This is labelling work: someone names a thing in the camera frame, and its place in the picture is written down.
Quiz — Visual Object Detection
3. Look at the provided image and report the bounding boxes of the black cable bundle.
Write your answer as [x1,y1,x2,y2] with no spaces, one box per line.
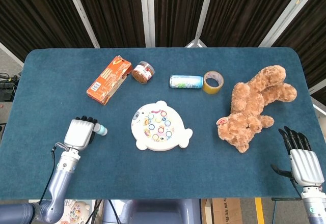
[0,72,21,103]

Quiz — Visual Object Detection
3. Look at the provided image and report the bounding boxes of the orange carton box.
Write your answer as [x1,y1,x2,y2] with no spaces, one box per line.
[86,55,133,106]

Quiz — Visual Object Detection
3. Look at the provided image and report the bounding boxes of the white frame post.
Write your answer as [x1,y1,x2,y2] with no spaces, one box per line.
[63,0,100,49]
[0,41,25,67]
[184,0,217,48]
[139,0,156,48]
[258,0,313,48]

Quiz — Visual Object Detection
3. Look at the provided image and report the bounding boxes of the light blue drink can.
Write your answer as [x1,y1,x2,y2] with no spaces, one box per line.
[169,74,204,90]

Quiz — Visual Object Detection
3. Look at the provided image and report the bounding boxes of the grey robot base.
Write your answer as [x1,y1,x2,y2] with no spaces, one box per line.
[103,199,202,224]

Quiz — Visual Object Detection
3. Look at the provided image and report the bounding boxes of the clear jar with brown contents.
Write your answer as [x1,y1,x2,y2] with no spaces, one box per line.
[131,61,155,85]

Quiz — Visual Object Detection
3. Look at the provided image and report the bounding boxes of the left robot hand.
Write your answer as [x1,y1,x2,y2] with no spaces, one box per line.
[63,116,99,152]

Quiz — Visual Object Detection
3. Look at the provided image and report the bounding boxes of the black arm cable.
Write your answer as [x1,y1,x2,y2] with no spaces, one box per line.
[38,142,69,206]

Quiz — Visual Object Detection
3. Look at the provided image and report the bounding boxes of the yellow tape roll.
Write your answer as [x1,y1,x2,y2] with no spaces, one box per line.
[202,70,225,95]

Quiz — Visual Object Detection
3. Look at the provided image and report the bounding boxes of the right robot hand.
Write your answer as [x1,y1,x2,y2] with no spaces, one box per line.
[270,126,324,187]

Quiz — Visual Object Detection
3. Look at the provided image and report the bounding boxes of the blue felt table mat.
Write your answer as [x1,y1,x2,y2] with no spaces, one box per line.
[0,47,326,201]

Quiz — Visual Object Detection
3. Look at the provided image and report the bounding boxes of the brown teddy bear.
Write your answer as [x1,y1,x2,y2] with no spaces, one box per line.
[216,65,298,154]

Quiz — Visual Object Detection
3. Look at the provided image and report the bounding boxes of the toy box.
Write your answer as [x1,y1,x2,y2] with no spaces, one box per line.
[61,199,97,224]

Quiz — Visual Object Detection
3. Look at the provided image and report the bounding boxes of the white seal toy board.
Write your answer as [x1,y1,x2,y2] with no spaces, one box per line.
[131,100,194,152]

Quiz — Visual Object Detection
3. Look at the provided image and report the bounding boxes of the light blue toy hammer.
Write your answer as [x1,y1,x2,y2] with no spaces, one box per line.
[93,123,108,136]

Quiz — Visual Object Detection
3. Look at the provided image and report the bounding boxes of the dark brown curtain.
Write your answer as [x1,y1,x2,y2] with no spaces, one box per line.
[0,0,326,105]

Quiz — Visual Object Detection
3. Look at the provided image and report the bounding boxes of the brown cardboard box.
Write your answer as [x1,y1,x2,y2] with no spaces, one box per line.
[201,198,242,224]

